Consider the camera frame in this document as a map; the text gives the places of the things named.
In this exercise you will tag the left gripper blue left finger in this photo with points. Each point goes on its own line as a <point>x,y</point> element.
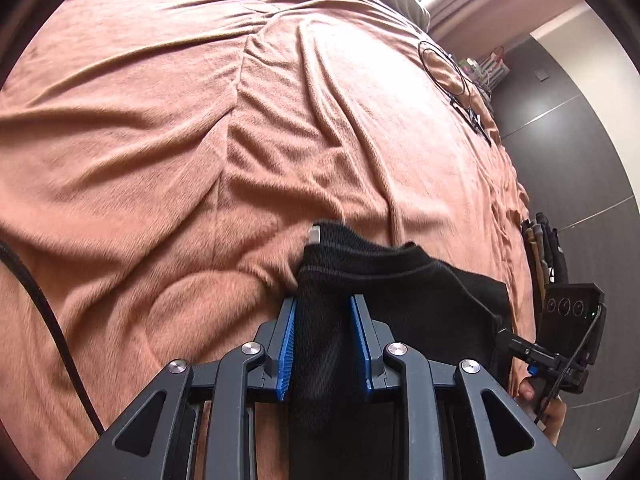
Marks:
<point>281,349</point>

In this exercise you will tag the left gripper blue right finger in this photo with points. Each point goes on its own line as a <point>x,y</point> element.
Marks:
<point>368,348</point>

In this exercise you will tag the black garment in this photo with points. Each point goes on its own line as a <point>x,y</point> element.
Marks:
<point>445,313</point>

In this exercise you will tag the stack of folded clothes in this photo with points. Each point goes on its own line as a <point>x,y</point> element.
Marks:
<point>545,256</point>

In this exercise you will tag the person's right hand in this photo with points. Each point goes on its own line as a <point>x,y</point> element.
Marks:
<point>554,414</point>

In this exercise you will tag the orange-brown bed blanket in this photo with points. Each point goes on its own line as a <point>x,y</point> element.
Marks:
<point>162,162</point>

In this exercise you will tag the striped gift bag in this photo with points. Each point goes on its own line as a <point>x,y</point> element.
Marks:
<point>493,69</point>

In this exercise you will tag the pink curtain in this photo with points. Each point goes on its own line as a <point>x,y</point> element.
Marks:
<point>473,28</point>

